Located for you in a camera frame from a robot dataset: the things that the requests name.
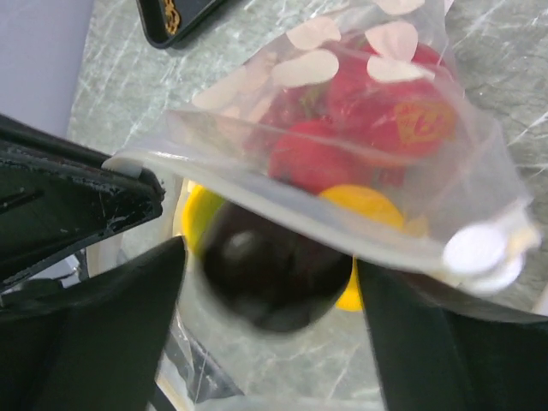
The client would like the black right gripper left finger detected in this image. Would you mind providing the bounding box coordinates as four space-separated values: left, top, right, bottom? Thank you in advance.
1 237 187 410

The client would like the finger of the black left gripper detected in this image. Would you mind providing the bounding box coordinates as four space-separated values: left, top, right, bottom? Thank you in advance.
1 116 164 290

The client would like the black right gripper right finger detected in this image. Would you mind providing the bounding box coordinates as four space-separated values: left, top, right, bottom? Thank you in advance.
358 261 547 410

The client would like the yellow pear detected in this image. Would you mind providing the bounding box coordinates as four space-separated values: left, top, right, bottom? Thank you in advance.
319 184 404 312

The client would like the dark purple mangosteen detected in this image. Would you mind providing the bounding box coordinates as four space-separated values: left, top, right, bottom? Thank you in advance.
199 202 353 334

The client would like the red apple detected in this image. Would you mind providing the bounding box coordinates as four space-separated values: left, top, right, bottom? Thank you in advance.
326 39 456 158
268 120 372 194

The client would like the clear polka dot zip bag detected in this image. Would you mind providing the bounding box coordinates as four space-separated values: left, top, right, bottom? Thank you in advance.
108 1 547 410

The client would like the black rectangular tray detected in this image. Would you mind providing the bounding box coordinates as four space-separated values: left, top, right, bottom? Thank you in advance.
136 0 237 50

